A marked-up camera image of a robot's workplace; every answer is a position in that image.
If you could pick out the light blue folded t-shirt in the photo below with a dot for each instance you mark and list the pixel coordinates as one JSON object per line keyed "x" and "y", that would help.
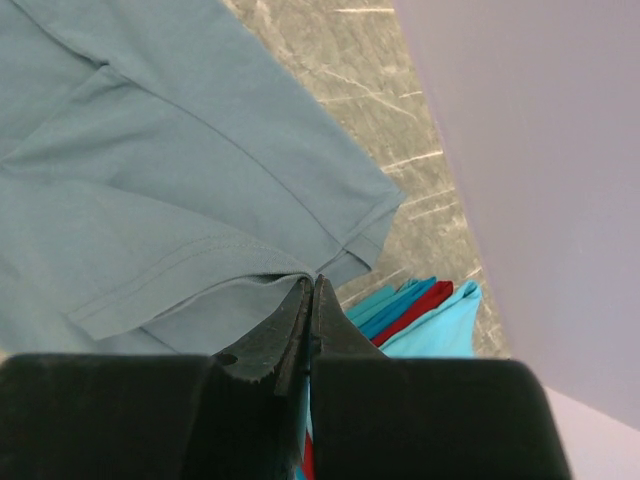
{"x": 439, "y": 324}

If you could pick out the grey-blue t-shirt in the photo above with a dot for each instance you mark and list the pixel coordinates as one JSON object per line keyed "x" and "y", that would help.
{"x": 165, "y": 181}

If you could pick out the teal folded t-shirt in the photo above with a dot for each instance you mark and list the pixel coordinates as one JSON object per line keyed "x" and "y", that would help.
{"x": 379, "y": 310}

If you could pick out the red folded t-shirt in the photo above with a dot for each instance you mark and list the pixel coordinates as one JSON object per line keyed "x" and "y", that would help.
{"x": 356, "y": 410}

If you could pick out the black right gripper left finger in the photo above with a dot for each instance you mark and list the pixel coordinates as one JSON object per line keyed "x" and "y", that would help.
{"x": 270, "y": 356}

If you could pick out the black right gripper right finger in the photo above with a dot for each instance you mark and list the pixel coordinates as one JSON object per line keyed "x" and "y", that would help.
{"x": 334, "y": 340}

